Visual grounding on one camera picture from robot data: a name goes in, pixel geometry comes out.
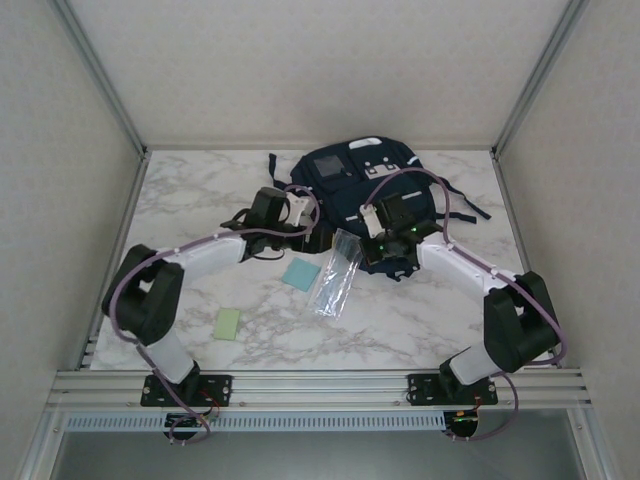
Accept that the navy blue backpack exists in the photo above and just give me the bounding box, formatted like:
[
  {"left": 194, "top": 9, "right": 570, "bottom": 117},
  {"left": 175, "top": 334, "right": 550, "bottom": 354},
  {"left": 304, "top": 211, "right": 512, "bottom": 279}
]
[{"left": 267, "top": 134, "right": 492, "bottom": 281}]

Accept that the clear bag of pens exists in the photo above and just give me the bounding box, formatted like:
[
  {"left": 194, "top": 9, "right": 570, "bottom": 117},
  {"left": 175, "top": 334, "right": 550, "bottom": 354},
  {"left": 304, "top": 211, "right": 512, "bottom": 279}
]
[{"left": 308, "top": 227, "right": 364, "bottom": 321}]

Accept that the blue sticky note pad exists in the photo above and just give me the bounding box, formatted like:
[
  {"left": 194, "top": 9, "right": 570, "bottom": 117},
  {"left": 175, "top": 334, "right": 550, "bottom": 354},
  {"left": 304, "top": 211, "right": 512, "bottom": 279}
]
[{"left": 279, "top": 257, "right": 321, "bottom": 292}]

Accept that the light green sticky note pad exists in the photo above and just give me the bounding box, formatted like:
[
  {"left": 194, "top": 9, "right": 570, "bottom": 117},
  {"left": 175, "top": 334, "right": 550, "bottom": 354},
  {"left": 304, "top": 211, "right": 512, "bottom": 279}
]
[{"left": 213, "top": 308, "right": 242, "bottom": 342}]

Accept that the black controller board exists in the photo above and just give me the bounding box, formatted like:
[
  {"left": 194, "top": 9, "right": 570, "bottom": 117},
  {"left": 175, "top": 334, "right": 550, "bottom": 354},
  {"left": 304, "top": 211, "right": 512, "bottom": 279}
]
[
  {"left": 449, "top": 409, "right": 480, "bottom": 436},
  {"left": 165, "top": 412, "right": 207, "bottom": 429}
]

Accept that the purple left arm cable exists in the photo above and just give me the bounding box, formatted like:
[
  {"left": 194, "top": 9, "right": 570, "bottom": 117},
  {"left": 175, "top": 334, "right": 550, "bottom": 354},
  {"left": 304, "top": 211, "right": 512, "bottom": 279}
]
[{"left": 109, "top": 183, "right": 321, "bottom": 446}]

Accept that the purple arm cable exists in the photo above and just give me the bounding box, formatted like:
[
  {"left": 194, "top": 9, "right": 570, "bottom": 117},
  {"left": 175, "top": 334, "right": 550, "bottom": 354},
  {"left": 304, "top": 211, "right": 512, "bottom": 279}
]
[
  {"left": 364, "top": 167, "right": 569, "bottom": 444},
  {"left": 109, "top": 183, "right": 321, "bottom": 446}
]

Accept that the aluminium mounting rail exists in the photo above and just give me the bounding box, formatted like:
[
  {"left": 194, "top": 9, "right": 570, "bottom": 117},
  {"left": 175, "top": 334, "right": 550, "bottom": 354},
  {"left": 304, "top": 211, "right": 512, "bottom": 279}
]
[{"left": 47, "top": 368, "right": 594, "bottom": 412}]

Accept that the aluminium table side rail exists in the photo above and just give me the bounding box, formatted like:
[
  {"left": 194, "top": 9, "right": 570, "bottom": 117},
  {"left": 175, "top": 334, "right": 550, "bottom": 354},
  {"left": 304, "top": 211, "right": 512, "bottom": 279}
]
[
  {"left": 74, "top": 149, "right": 151, "bottom": 371},
  {"left": 492, "top": 149, "right": 561, "bottom": 369}
]

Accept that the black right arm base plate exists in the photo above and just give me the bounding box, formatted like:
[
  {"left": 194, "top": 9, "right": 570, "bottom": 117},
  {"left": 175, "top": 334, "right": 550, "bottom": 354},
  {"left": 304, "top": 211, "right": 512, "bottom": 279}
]
[{"left": 407, "top": 372, "right": 500, "bottom": 406}]

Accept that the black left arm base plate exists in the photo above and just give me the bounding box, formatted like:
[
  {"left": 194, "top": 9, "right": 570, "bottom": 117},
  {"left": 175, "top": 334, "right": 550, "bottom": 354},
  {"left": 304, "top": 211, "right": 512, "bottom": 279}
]
[{"left": 139, "top": 373, "right": 234, "bottom": 407}]

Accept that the grey slotted cable duct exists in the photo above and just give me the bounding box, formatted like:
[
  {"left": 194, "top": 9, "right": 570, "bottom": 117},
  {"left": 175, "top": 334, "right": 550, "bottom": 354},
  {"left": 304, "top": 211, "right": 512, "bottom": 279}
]
[{"left": 64, "top": 412, "right": 446, "bottom": 432}]

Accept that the aluminium frame post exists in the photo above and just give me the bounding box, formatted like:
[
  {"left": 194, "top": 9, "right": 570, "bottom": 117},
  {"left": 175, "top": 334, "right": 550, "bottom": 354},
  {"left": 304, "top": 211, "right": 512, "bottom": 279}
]
[
  {"left": 489, "top": 0, "right": 594, "bottom": 161},
  {"left": 49, "top": 0, "right": 151, "bottom": 161}
]

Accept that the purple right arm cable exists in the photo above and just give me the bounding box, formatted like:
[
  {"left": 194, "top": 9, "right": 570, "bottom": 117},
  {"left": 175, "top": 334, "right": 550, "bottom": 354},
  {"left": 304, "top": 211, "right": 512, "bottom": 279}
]
[{"left": 364, "top": 167, "right": 569, "bottom": 444}]

